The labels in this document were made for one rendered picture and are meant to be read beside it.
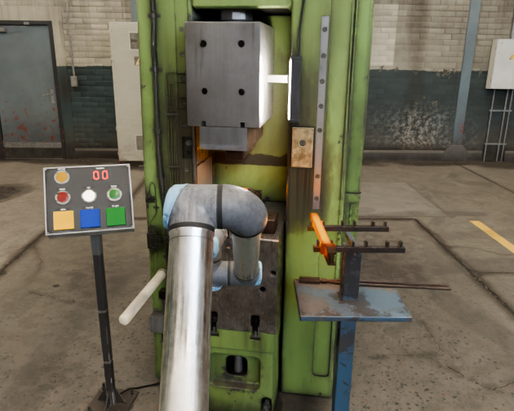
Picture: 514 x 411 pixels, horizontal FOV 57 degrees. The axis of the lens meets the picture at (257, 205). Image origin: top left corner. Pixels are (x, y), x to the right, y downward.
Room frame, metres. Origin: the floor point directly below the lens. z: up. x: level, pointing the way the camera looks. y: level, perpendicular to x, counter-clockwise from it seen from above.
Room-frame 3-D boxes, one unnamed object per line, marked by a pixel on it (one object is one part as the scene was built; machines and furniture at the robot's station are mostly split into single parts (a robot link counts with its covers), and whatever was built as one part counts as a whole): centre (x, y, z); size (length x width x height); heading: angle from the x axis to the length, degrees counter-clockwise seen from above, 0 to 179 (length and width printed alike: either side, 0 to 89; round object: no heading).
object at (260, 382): (2.14, 0.05, 0.23); 0.55 x 0.37 x 0.47; 171
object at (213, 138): (2.14, 0.11, 1.32); 0.42 x 0.20 x 0.10; 171
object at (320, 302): (1.64, -0.36, 0.75); 0.40 x 0.30 x 0.02; 90
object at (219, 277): (1.59, 0.16, 0.88); 0.12 x 0.09 x 0.12; 91
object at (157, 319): (2.10, 0.48, 0.36); 0.09 x 0.07 x 0.12; 81
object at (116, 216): (1.84, 0.58, 1.01); 0.07 x 0.05 x 0.07; 106
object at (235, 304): (2.14, 0.05, 0.69); 0.56 x 0.38 x 0.45; 171
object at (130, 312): (1.90, 0.50, 0.62); 0.44 x 0.05 x 0.05; 171
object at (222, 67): (2.13, 0.07, 1.56); 0.42 x 0.39 x 0.40; 171
